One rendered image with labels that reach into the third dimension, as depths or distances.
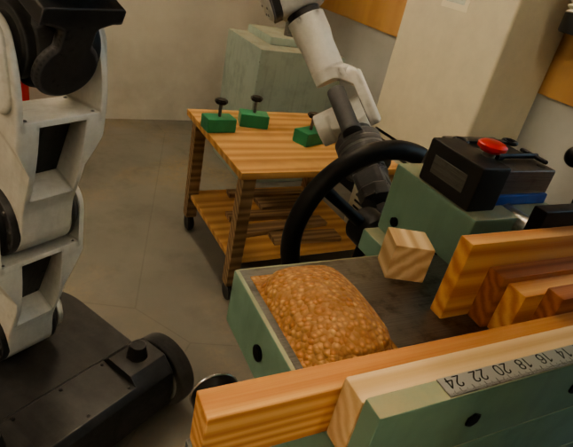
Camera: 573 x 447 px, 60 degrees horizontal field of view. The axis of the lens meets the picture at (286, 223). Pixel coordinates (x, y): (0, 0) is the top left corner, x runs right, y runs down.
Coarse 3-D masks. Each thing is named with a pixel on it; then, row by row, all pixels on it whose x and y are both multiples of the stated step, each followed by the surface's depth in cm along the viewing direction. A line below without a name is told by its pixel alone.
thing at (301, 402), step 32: (544, 320) 39; (384, 352) 33; (416, 352) 33; (448, 352) 34; (256, 384) 28; (288, 384) 29; (320, 384) 29; (224, 416) 26; (256, 416) 27; (288, 416) 29; (320, 416) 30
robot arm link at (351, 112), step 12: (336, 96) 91; (336, 108) 90; (348, 108) 90; (360, 108) 92; (324, 120) 95; (336, 120) 94; (348, 120) 88; (360, 120) 92; (324, 132) 95; (336, 132) 94; (348, 132) 90; (360, 132) 90; (372, 132) 90; (324, 144) 97; (336, 144) 93; (348, 144) 90
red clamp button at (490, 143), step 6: (486, 138) 51; (480, 144) 50; (486, 144) 50; (492, 144) 50; (498, 144) 50; (504, 144) 51; (486, 150) 50; (492, 150) 49; (498, 150) 49; (504, 150) 50
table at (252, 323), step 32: (256, 288) 42; (384, 288) 46; (416, 288) 47; (256, 320) 40; (384, 320) 42; (416, 320) 43; (448, 320) 44; (256, 352) 40; (288, 352) 36; (544, 416) 36
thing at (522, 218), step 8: (512, 208) 53; (536, 208) 46; (544, 208) 45; (552, 208) 46; (560, 208) 46; (568, 208) 46; (520, 216) 51; (528, 216) 51; (536, 216) 46; (544, 216) 45; (552, 216) 45; (560, 216) 46; (568, 216) 46; (520, 224) 51; (528, 224) 46; (536, 224) 46; (544, 224) 45; (552, 224) 46; (560, 224) 46; (568, 224) 47
